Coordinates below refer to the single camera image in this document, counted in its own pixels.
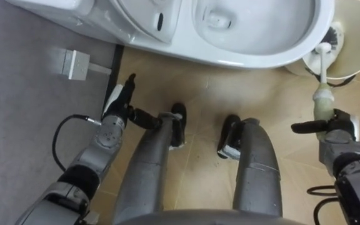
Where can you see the white toilet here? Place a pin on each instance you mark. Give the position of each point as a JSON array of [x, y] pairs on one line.
[[261, 31]]

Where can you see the white toilet brush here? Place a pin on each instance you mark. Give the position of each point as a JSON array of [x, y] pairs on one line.
[[323, 100]]

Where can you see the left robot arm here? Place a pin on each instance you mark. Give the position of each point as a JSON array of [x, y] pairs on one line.
[[102, 147]]

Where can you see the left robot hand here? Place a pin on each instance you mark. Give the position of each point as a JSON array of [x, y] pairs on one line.
[[119, 104]]

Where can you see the robot body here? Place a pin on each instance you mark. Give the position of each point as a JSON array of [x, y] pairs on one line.
[[205, 218]]

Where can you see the white brush holder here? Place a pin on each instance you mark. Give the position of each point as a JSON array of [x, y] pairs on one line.
[[312, 61]]

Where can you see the robot legs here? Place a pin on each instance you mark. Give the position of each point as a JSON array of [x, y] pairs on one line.
[[258, 175]]

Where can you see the white wall socket box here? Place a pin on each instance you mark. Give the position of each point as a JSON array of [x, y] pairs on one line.
[[77, 65]]

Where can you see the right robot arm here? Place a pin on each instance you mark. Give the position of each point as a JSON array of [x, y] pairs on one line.
[[355, 175]]

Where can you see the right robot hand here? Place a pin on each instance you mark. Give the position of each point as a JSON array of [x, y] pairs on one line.
[[339, 123]]

